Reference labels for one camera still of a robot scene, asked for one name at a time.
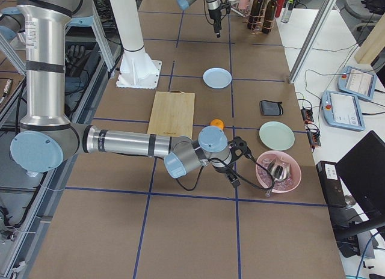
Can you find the red bottle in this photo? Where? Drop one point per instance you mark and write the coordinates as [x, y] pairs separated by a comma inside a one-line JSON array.
[[279, 7]]

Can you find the grey water bottle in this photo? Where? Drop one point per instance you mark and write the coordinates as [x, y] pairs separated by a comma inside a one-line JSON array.
[[288, 11]]

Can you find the aluminium frame post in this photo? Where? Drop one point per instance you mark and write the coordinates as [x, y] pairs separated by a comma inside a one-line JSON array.
[[310, 40]]

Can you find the black monitor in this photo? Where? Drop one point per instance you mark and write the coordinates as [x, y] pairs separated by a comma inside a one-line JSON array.
[[362, 171]]

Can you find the bamboo cutting board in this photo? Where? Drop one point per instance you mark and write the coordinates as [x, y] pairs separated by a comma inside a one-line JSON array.
[[172, 114]]

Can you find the blue teach pendant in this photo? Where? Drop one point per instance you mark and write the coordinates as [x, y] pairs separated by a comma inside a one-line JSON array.
[[342, 110], [359, 82]]

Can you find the copper wire bottle rack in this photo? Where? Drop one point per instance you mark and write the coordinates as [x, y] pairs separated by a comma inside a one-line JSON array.
[[260, 18]]

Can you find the pink cup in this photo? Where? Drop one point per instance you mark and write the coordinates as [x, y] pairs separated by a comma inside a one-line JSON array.
[[243, 4]]

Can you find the light green plate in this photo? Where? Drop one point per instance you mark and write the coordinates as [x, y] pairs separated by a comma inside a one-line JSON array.
[[276, 136]]

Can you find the dark green wine bottle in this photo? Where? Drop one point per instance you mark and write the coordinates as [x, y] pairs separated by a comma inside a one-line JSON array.
[[269, 16]]

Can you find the orange black usb hub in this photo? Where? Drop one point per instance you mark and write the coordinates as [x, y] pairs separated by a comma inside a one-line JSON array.
[[307, 115]]

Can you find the pink bowl with ice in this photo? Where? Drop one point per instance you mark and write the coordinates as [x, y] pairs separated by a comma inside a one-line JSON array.
[[264, 177]]

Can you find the folded dark grey cloth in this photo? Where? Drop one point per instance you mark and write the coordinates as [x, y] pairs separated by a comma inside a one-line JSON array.
[[271, 108]]

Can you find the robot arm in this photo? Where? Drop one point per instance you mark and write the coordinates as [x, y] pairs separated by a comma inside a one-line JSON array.
[[11, 175], [211, 4]]

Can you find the white wire cup rack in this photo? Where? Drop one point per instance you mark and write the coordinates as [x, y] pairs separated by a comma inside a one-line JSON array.
[[242, 13]]

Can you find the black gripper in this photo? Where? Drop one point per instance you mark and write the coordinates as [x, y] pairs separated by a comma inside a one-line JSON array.
[[222, 169], [213, 14]]

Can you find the light blue plate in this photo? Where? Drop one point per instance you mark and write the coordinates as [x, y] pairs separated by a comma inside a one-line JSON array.
[[217, 78]]

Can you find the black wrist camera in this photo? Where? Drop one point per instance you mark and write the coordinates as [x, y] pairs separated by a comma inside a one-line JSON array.
[[226, 6], [238, 148]]

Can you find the metal scoop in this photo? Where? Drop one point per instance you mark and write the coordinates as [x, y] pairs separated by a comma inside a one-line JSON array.
[[280, 171]]

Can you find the white camera post base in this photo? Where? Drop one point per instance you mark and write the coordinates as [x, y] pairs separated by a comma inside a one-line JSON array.
[[137, 69]]

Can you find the orange fruit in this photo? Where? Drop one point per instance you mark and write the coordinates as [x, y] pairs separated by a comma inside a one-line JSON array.
[[218, 123]]

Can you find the black computer box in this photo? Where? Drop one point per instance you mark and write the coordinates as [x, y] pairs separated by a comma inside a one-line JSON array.
[[330, 184]]

